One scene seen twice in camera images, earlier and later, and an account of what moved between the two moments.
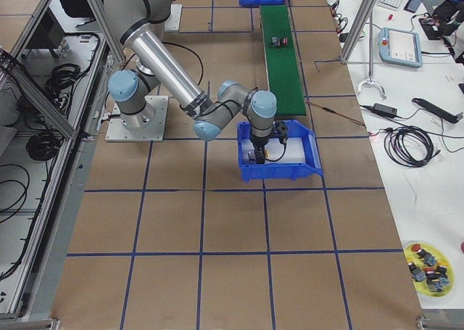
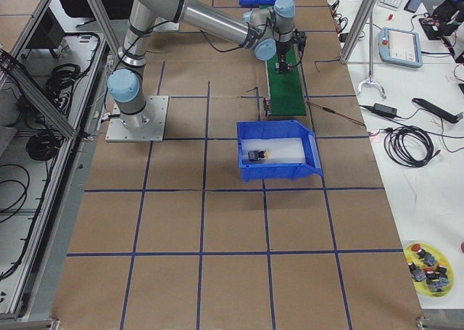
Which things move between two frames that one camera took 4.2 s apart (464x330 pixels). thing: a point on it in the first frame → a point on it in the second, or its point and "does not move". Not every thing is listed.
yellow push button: [252, 155] does not move
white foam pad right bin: [274, 149] does not move
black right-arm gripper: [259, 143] → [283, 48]
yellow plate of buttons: [431, 270] does not move
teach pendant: [400, 47] does not move
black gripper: [281, 131] → [300, 39]
